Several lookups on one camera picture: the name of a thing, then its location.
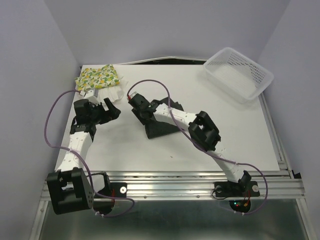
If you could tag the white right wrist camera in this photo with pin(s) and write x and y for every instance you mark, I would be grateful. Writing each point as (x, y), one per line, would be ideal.
(131, 95)

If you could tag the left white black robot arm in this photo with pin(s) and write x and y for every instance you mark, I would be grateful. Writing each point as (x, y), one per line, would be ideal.
(69, 188)

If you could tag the aluminium extrusion rail frame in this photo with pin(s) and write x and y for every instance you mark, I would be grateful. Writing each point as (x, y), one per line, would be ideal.
(178, 205)

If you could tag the black skirt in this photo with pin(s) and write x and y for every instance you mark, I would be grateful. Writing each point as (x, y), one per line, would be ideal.
(155, 129)

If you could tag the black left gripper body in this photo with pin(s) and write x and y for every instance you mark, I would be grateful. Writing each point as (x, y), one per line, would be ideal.
(99, 115)

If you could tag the white plastic basket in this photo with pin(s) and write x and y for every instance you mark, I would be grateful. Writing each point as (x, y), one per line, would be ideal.
(237, 75)

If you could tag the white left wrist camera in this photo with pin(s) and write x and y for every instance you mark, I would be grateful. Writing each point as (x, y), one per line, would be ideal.
(92, 95)

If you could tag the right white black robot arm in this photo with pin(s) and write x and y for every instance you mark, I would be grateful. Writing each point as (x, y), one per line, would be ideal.
(164, 117)

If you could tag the lemon print skirt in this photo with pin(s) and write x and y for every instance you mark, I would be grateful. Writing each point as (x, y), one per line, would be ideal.
(97, 78)

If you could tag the white pleated skirt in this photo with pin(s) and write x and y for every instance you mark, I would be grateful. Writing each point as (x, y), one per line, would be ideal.
(114, 93)

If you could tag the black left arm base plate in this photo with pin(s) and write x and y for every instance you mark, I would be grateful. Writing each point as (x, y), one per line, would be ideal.
(109, 201)

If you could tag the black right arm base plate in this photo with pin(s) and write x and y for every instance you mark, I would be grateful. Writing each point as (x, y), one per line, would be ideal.
(239, 198)

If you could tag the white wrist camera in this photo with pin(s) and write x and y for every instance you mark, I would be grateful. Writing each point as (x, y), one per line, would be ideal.
(92, 95)
(131, 95)

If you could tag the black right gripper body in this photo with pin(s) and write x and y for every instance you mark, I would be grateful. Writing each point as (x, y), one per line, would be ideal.
(138, 114)

